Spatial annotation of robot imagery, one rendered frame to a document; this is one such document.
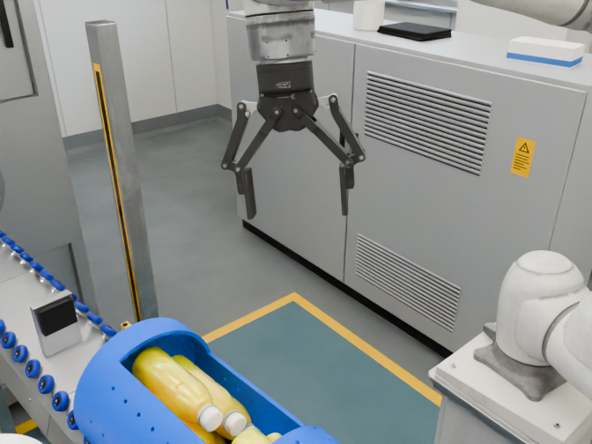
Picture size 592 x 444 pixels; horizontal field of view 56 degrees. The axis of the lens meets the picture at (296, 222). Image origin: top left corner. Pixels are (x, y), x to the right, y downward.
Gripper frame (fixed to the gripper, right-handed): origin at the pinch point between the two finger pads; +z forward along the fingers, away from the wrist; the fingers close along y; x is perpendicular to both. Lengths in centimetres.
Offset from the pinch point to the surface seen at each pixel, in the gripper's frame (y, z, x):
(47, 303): -72, 35, 41
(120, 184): -62, 13, 71
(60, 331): -72, 44, 43
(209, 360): -26, 41, 24
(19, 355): -79, 46, 35
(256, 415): -15, 48, 15
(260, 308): -59, 121, 201
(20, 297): -97, 44, 64
